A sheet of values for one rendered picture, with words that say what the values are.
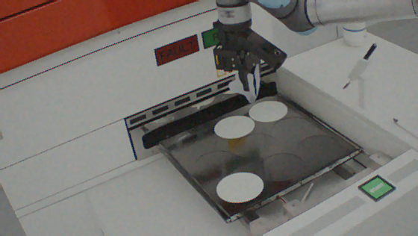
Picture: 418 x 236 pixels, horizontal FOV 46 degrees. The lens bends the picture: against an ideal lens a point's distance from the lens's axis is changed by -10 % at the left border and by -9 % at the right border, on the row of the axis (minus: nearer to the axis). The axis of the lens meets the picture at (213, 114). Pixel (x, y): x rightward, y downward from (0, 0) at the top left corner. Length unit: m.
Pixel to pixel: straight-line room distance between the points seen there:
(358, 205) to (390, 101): 0.37
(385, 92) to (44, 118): 0.84
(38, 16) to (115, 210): 0.50
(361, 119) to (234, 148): 0.31
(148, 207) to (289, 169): 0.35
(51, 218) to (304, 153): 0.68
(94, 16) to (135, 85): 0.24
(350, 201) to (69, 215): 0.76
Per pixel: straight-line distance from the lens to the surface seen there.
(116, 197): 1.33
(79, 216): 1.43
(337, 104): 1.30
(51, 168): 1.33
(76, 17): 1.14
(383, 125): 1.19
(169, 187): 1.32
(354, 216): 0.97
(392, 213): 1.02
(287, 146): 1.25
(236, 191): 1.14
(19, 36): 1.13
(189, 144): 1.31
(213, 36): 1.35
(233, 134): 1.31
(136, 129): 1.33
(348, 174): 1.24
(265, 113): 1.38
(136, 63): 1.28
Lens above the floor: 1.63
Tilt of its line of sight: 31 degrees down
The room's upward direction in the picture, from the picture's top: 10 degrees counter-clockwise
